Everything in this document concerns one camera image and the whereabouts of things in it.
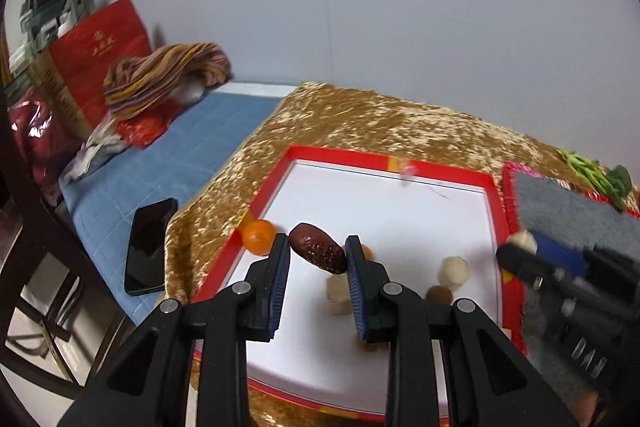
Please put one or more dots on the small beige cake block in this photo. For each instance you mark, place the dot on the small beige cake block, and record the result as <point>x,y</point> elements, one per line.
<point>525,240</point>

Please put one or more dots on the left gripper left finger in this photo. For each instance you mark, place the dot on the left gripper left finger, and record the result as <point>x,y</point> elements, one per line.
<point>146,382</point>

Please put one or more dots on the beige cake block centre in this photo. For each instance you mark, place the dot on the beige cake block centre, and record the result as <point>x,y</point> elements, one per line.
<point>338,294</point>

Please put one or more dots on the brown round longan fruit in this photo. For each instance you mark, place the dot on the brown round longan fruit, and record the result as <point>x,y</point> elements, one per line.
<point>440,294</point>

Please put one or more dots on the black smartphone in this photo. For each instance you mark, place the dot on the black smartphone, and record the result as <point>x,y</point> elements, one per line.
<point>145,262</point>

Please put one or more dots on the beige hexagonal cake block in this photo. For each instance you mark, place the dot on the beige hexagonal cake block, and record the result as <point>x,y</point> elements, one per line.
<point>454,272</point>

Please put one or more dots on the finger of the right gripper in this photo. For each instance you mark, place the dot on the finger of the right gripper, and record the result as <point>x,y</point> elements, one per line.
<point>560,255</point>
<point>528,268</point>

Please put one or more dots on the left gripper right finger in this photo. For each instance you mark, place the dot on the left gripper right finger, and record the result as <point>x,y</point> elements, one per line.
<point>488,381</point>

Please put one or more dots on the orange tangerine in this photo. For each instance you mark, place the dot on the orange tangerine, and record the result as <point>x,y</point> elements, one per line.
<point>367,253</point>
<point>258,236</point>

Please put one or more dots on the grey felt mat red-trimmed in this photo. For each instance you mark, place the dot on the grey felt mat red-trimmed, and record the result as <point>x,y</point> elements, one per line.
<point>536,203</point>

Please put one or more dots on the shiny red plastic bag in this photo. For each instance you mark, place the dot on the shiny red plastic bag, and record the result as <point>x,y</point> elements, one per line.
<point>45,144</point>

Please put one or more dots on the striped knitted scarf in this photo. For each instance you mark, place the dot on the striped knitted scarf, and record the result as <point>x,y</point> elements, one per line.
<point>134,84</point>

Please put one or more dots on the green leafy vegetable bunch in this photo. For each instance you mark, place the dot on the green leafy vegetable bunch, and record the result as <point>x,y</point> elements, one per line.
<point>614,184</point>

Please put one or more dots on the red gift bag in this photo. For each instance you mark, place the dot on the red gift bag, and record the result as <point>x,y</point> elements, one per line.
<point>70,71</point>

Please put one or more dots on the gold patterned tablecloth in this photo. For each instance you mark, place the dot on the gold patterned tablecloth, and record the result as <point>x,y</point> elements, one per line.
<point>319,114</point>

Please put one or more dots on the red and white tray box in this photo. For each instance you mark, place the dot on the red and white tray box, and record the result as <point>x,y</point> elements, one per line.
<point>411,218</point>

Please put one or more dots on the elongated dark red jujube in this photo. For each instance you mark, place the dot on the elongated dark red jujube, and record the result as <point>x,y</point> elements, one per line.
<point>317,248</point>

